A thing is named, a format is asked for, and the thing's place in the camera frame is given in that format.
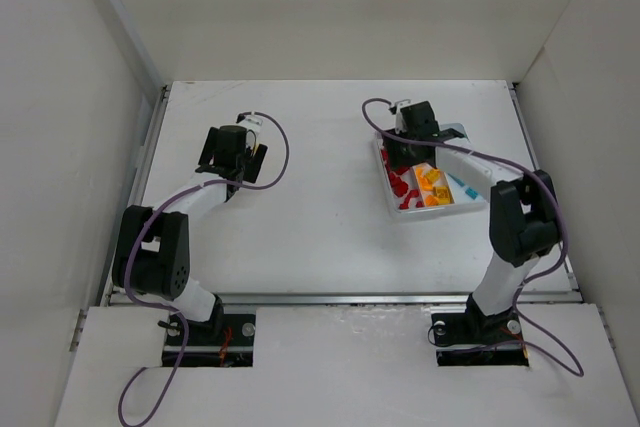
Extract yellow 2x2 lego brick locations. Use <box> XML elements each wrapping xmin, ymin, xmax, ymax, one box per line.
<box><xmin>413</xmin><ymin>163</ymin><xmax>448</xmax><ymax>193</ymax></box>

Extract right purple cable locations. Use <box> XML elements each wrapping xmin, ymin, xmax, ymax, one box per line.
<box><xmin>360</xmin><ymin>98</ymin><xmax>585</xmax><ymax>378</ymax></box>

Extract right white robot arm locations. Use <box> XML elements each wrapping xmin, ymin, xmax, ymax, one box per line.
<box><xmin>382</xmin><ymin>101</ymin><xmax>562</xmax><ymax>318</ymax></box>

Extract red legos in tray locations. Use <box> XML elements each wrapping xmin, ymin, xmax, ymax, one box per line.
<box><xmin>377</xmin><ymin>147</ymin><xmax>425</xmax><ymax>215</ymax></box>

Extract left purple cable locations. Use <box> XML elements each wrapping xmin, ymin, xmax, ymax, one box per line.
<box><xmin>117</xmin><ymin>111</ymin><xmax>291</xmax><ymax>427</ymax></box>

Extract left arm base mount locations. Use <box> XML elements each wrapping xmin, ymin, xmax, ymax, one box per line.
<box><xmin>158</xmin><ymin>309</ymin><xmax>257</xmax><ymax>368</ymax></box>

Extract teal 2x2 lego brick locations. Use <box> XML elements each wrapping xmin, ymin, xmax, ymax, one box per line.
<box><xmin>465</xmin><ymin>188</ymin><xmax>479</xmax><ymax>199</ymax></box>

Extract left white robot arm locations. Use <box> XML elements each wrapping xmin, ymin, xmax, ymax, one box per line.
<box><xmin>112</xmin><ymin>115</ymin><xmax>268</xmax><ymax>328</ymax></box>

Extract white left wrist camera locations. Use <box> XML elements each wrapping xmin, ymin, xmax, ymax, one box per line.
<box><xmin>236</xmin><ymin>113</ymin><xmax>263</xmax><ymax>132</ymax></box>

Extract purple cable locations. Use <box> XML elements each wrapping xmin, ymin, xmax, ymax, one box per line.
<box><xmin>360</xmin><ymin>98</ymin><xmax>585</xmax><ymax>378</ymax></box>
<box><xmin>117</xmin><ymin>111</ymin><xmax>291</xmax><ymax>427</ymax></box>

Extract teal 2x4 lego brick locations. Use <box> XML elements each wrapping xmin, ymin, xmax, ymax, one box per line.
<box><xmin>447</xmin><ymin>174</ymin><xmax>467</xmax><ymax>188</ymax></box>

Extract white sorting tray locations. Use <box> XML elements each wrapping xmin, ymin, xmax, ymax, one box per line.
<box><xmin>372</xmin><ymin>132</ymin><xmax>488</xmax><ymax>221</ymax></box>

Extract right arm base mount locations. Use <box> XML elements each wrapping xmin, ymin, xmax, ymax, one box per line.
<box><xmin>429</xmin><ymin>312</ymin><xmax>529</xmax><ymax>367</ymax></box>

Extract yellow rounded lego piece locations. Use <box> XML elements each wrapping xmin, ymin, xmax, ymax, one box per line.
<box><xmin>432</xmin><ymin>185</ymin><xmax>454</xmax><ymax>205</ymax></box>

